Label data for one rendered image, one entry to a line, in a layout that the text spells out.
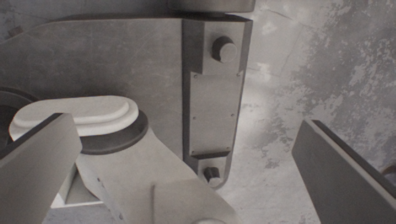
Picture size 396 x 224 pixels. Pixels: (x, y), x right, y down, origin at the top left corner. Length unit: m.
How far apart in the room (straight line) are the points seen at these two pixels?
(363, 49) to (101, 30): 0.89
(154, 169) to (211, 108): 0.25
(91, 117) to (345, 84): 0.93
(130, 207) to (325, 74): 0.81
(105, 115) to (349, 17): 0.82
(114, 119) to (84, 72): 0.17
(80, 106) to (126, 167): 0.14
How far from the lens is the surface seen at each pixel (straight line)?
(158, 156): 0.33
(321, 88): 0.94
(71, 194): 0.50
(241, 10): 0.46
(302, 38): 0.79
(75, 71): 0.50
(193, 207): 0.24
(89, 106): 0.39
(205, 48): 0.42
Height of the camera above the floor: 0.61
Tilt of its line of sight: 57 degrees down
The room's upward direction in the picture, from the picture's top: 158 degrees clockwise
